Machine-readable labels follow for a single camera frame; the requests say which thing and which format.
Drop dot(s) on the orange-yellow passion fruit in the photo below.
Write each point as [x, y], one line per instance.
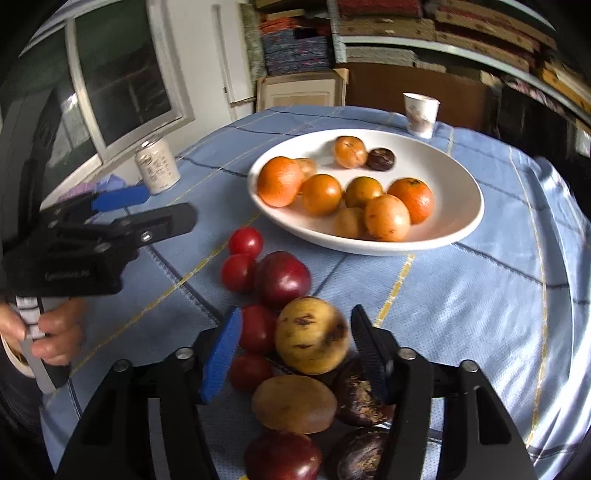
[387, 218]
[350, 151]

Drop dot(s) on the large red patterned box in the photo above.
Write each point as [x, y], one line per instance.
[378, 7]

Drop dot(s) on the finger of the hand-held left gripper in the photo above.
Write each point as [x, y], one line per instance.
[161, 224]
[120, 197]

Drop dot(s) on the small orange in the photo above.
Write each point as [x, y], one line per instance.
[322, 194]
[364, 190]

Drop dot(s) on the small yellow-brown fruit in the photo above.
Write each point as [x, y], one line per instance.
[348, 224]

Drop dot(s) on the lilac blue cloth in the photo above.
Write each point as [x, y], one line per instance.
[108, 182]

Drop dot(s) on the person's left hand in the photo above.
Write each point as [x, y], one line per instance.
[64, 332]

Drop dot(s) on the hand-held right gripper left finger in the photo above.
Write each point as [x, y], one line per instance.
[221, 355]

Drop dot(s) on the purple cloth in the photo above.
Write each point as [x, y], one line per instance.
[78, 190]

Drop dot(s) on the blue striped tablecloth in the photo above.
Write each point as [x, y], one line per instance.
[461, 323]

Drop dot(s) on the stack of yellow wooden boxes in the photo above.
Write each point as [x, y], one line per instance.
[563, 83]

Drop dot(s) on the grey marbled slab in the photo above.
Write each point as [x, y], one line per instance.
[253, 41]

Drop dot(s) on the white paper cup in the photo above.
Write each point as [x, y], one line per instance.
[421, 117]

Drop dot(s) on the white framed window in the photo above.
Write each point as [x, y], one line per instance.
[120, 83]

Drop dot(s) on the yellow passion fruit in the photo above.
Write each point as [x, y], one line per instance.
[312, 335]
[309, 166]

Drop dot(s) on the white metal shelf rack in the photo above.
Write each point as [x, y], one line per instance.
[392, 42]

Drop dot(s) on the row of pale woven boxes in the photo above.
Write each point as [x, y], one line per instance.
[378, 55]

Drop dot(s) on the stack of woven brown boxes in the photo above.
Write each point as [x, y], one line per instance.
[485, 37]

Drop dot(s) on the white wooden strip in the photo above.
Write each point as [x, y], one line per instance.
[222, 55]

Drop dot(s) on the brown wooden board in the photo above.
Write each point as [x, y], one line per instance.
[378, 92]

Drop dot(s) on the large black screen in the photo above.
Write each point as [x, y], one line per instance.
[526, 115]

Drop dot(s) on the stack of blue patterned boxes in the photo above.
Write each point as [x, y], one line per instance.
[295, 50]

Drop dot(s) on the tangerine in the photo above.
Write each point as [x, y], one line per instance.
[280, 181]
[411, 200]

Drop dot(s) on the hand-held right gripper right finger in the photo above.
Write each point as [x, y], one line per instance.
[369, 350]

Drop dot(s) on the dark purple passion fruit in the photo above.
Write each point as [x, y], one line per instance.
[380, 158]
[358, 399]
[358, 454]

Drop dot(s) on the wide woven brown box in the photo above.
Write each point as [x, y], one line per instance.
[383, 28]

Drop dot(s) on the white drink can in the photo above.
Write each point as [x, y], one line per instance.
[157, 168]

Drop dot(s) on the dark red plum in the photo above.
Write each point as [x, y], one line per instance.
[282, 457]
[281, 279]

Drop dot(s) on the light wooden picture frame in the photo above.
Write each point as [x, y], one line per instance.
[295, 94]

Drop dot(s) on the white ceramic bowl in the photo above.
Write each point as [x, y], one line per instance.
[457, 203]

